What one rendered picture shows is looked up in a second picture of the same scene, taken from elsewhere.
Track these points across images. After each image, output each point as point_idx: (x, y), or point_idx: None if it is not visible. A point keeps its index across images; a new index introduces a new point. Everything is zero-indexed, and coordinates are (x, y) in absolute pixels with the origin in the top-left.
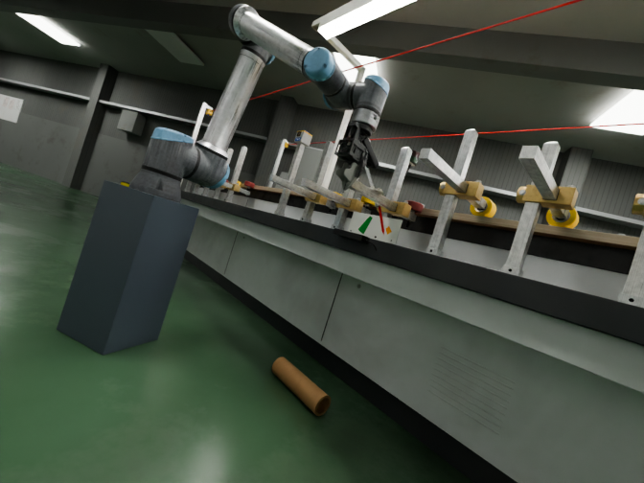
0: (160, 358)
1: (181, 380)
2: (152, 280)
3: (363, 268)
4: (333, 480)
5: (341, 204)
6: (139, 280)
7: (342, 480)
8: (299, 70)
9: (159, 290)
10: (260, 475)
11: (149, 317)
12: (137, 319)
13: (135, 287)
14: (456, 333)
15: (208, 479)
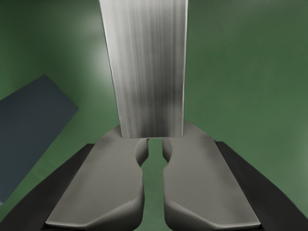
0: (77, 78)
1: (106, 71)
2: (34, 119)
3: None
4: (222, 9)
5: None
6: (46, 130)
7: (225, 2)
8: None
9: (30, 105)
10: (197, 55)
11: (46, 96)
12: (55, 105)
13: (50, 128)
14: None
15: (188, 80)
